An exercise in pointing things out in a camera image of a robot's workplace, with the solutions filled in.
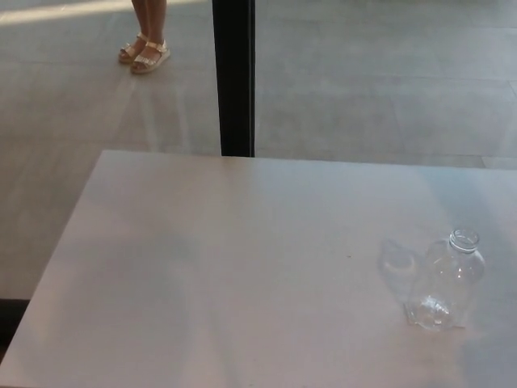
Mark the clear plastic spray bottle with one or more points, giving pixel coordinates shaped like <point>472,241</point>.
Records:
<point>444,287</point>

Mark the person's bare legs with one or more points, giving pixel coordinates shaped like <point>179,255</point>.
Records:
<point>151,18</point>

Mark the black vertical frame post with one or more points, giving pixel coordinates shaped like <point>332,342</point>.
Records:
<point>235,77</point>

